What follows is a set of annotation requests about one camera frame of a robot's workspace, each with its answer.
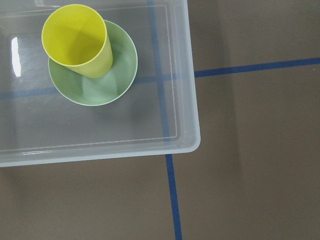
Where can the green plastic bowl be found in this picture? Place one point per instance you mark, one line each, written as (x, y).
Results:
(106, 89)

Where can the yellow plastic cup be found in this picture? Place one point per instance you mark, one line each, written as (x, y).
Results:
(75, 36)

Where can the translucent plastic storage box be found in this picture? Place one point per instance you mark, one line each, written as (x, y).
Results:
(50, 114)

